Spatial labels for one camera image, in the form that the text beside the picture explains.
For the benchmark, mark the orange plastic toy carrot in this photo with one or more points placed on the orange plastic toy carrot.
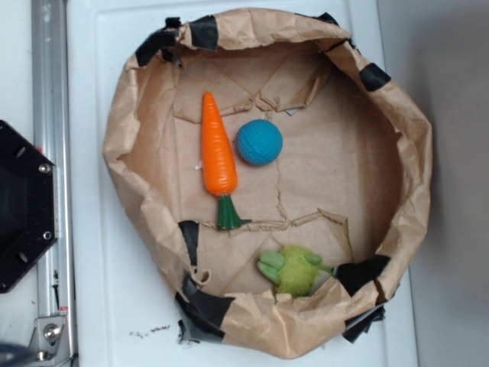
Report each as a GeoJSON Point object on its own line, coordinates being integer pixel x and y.
{"type": "Point", "coordinates": [219, 171]}

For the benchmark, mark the blue dimpled ball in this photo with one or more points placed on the blue dimpled ball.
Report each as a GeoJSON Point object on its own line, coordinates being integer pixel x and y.
{"type": "Point", "coordinates": [259, 142]}

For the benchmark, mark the green fuzzy plush toy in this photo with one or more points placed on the green fuzzy plush toy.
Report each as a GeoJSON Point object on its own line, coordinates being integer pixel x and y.
{"type": "Point", "coordinates": [294, 270]}

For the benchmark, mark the brown paper bag enclosure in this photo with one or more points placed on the brown paper bag enclosure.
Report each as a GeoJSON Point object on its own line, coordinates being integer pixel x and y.
{"type": "Point", "coordinates": [351, 182]}

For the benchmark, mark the aluminium extrusion rail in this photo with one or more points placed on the aluminium extrusion rail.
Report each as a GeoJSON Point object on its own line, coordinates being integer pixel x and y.
{"type": "Point", "coordinates": [55, 274]}

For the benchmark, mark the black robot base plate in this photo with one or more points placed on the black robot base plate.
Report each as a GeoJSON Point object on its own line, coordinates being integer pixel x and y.
{"type": "Point", "coordinates": [28, 226]}

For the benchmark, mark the metal corner bracket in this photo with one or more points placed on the metal corner bracket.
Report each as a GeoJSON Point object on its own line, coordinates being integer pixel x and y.
{"type": "Point", "coordinates": [54, 339]}

